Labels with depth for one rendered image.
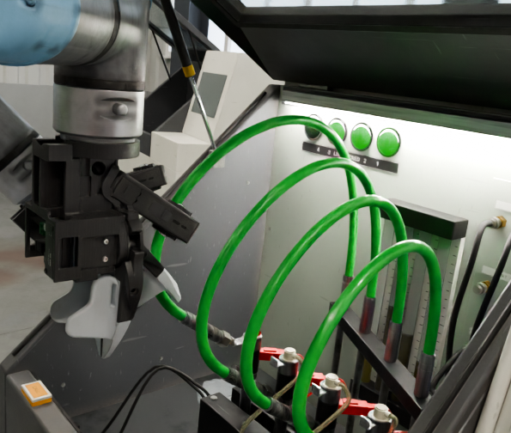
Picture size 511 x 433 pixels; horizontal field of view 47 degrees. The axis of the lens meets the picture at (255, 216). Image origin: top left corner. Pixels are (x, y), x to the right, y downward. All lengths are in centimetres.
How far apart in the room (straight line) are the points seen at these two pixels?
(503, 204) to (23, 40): 71
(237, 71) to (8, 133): 314
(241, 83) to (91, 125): 329
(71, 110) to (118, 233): 11
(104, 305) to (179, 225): 10
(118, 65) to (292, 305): 83
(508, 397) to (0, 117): 59
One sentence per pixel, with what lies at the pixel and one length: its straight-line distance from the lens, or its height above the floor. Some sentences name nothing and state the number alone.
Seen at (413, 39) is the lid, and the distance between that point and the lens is 87.
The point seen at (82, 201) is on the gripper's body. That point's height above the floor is 136.
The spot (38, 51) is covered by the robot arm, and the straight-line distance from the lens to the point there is 40.
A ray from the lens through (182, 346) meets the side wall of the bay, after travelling 124.
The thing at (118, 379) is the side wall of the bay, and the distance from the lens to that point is 119.
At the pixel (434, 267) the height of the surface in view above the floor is 128.
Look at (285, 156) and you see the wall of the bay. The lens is 120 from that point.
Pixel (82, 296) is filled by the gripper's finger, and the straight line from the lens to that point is 59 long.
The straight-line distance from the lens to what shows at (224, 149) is 75.
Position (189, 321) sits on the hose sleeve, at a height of 115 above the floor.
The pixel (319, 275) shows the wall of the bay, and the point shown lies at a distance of 116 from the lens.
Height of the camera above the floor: 148
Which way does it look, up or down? 14 degrees down
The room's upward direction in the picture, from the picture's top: 6 degrees clockwise
